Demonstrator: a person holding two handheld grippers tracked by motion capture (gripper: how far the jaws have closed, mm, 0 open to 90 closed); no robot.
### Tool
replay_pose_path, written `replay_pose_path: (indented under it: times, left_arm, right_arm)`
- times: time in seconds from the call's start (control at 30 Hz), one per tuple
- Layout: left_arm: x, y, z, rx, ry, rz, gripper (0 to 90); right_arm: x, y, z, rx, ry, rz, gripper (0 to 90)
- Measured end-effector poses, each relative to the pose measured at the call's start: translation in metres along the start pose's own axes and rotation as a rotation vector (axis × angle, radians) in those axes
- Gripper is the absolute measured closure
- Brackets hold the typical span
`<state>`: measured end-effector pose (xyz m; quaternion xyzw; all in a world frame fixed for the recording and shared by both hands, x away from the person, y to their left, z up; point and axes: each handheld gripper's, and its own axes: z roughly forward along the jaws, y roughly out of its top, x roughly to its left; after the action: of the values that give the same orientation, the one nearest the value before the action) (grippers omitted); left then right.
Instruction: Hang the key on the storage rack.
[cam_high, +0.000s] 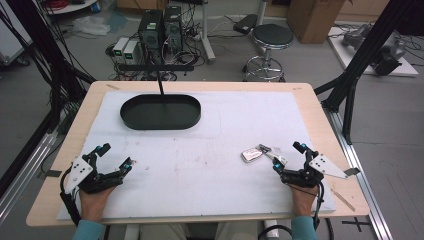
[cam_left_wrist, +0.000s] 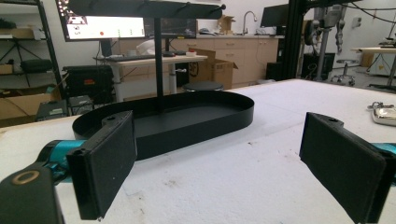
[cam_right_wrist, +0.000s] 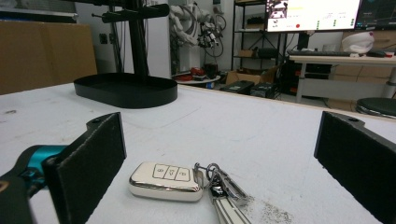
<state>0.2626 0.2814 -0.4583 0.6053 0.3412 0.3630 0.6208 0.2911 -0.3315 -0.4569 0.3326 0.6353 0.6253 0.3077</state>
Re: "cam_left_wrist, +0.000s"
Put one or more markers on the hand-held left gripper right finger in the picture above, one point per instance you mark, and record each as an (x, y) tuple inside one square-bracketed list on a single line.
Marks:
[(342, 158)]

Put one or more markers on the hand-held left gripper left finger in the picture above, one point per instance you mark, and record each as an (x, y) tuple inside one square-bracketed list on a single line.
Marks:
[(102, 161)]

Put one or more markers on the small black electronics box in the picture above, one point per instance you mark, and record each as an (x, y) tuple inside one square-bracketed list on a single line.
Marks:
[(52, 110)]

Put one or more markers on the black equipment case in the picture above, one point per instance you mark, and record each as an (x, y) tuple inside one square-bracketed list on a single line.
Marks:
[(88, 82)]

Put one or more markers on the silver rolling stool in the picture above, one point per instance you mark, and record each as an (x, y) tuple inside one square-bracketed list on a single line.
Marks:
[(344, 71)]

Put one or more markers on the black oval jewelry stand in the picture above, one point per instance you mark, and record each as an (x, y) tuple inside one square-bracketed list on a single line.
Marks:
[(174, 102)]

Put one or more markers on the large flat cardboard box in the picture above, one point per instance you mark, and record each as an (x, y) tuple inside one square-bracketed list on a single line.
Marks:
[(21, 105)]

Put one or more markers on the white standing desk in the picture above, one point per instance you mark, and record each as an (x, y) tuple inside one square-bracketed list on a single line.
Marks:
[(146, 67)]

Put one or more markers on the wooden side table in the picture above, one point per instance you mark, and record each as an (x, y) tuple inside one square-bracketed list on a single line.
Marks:
[(376, 59)]

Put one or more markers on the black computer keyboard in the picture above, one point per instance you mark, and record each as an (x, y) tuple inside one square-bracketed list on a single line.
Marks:
[(127, 58)]

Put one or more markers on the black round stool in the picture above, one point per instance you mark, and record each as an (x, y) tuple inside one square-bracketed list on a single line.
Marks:
[(202, 86)]

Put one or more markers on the black metal shelf rack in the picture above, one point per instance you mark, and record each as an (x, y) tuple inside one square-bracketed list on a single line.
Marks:
[(28, 53)]

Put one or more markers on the wide computer monitor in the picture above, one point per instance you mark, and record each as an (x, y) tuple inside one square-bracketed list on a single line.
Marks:
[(102, 26)]

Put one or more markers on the open cardboard box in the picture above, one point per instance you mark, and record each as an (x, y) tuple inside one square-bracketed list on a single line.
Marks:
[(214, 70)]

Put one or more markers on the dark computer monitor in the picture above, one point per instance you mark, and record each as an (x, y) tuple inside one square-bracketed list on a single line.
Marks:
[(274, 15)]

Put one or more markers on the silver sink faucet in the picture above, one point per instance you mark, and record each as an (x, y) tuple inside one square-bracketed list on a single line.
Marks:
[(248, 20)]

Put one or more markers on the black metal frame post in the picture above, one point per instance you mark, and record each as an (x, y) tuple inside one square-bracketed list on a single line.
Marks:
[(295, 39)]

